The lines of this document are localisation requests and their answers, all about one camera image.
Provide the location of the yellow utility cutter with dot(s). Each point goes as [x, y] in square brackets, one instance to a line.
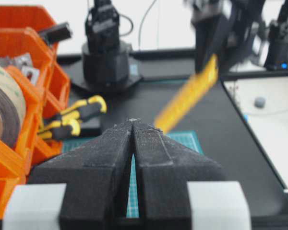
[188, 96]

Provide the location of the orange container rack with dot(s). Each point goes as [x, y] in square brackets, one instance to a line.
[19, 27]

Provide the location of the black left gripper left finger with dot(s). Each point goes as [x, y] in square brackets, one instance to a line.
[97, 177]

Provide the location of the grey metal corner brackets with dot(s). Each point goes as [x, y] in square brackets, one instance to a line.
[24, 63]

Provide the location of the long black aluminium extrusion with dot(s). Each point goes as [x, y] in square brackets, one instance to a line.
[56, 33]

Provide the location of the small yellow-black screwdriver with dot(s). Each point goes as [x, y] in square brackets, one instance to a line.
[85, 109]

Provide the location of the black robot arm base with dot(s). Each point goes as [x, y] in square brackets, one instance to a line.
[105, 66]

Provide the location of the beige double-sided tape roll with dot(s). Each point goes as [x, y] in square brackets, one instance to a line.
[12, 109]

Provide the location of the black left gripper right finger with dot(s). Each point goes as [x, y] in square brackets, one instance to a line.
[163, 168]

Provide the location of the small grey round object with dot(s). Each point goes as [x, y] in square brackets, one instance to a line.
[259, 102]

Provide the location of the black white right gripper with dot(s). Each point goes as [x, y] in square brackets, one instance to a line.
[207, 22]

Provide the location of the second background robot base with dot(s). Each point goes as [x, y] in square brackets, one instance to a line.
[277, 58]

